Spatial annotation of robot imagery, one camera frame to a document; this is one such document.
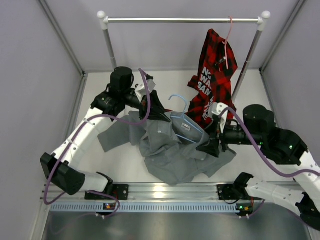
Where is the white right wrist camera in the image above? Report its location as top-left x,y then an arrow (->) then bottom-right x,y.
208,102 -> 235,126

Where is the pink wire hanger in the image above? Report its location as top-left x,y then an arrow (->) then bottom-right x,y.
224,16 -> 233,70

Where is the light blue wire hanger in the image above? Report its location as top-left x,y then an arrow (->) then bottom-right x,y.
167,94 -> 204,134

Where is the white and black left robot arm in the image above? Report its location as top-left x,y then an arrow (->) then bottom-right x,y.
40,66 -> 169,200

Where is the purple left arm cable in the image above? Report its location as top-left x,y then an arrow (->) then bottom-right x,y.
42,67 -> 153,220

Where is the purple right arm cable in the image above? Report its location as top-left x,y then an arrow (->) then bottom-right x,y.
217,106 -> 320,227

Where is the silver white clothes rack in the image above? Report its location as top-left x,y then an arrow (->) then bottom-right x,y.
97,10 -> 271,101

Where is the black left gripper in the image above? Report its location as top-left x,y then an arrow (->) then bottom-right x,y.
122,88 -> 172,122

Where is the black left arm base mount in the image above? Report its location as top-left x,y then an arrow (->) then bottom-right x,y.
84,183 -> 129,200

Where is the grey button shirt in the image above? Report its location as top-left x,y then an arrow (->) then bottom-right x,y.
98,111 -> 237,185

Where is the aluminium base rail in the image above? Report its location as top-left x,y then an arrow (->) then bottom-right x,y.
41,181 -> 306,201

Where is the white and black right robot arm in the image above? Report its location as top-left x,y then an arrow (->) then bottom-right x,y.
197,103 -> 320,230

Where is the grey slotted cable duct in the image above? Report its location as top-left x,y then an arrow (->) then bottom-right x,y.
50,202 -> 251,214

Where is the red black plaid shirt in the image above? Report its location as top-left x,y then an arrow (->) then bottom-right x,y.
185,29 -> 238,129

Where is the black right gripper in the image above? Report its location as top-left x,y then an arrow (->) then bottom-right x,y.
197,119 -> 265,158

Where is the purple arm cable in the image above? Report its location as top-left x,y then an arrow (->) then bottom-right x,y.
217,106 -> 320,227
42,67 -> 153,220

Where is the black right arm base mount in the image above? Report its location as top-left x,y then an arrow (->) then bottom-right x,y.
217,184 -> 247,201

